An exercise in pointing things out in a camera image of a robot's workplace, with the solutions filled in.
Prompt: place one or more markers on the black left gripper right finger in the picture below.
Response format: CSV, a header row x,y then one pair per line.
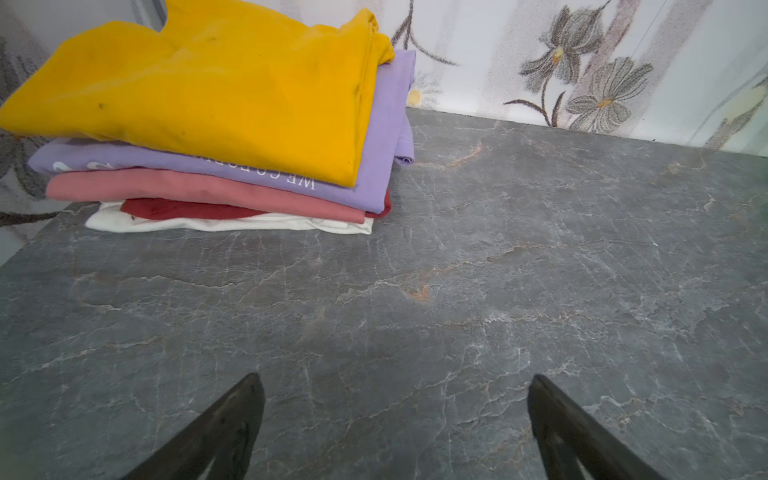
x,y
572,443

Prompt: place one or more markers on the folded white t shirt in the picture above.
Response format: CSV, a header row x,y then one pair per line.
x,y
110,218

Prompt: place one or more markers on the folded pink t shirt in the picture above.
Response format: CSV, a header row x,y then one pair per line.
x,y
113,186

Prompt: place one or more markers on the folded red t shirt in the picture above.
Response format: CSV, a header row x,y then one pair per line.
x,y
180,209

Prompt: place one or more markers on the folded purple t shirt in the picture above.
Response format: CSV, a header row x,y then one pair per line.
x,y
389,140

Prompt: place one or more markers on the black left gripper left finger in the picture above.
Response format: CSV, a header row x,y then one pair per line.
x,y
218,444

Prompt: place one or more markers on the yellow t shirt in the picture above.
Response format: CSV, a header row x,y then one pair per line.
x,y
231,81

